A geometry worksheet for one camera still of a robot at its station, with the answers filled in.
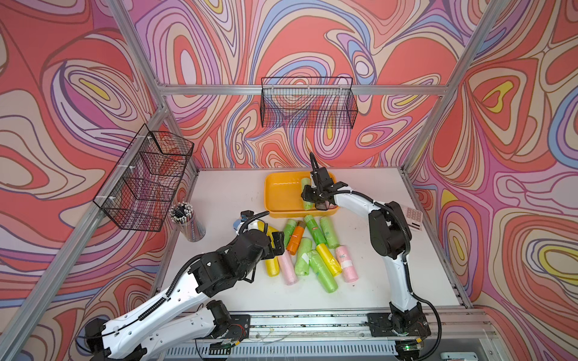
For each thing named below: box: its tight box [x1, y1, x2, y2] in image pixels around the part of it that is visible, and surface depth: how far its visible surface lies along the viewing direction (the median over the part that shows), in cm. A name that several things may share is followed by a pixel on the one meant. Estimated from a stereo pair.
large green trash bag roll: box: [307, 249, 339, 294], surface depth 84 cm
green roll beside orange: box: [283, 218, 298, 249], surface depth 97 cm
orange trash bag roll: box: [286, 220, 307, 255], surface depth 93 cm
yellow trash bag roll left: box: [264, 255, 281, 277], surface depth 85 cm
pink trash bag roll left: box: [276, 249, 299, 286], surface depth 84 cm
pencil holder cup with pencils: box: [168, 201, 207, 243], surface depth 86 cm
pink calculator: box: [403, 205, 424, 231], surface depth 101 cm
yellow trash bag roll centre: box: [316, 243, 343, 277], surface depth 86 cm
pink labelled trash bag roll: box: [335, 245, 359, 283], surface depth 85 cm
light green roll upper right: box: [319, 216, 340, 249], surface depth 94 cm
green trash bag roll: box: [295, 236, 313, 277], surface depth 86 cm
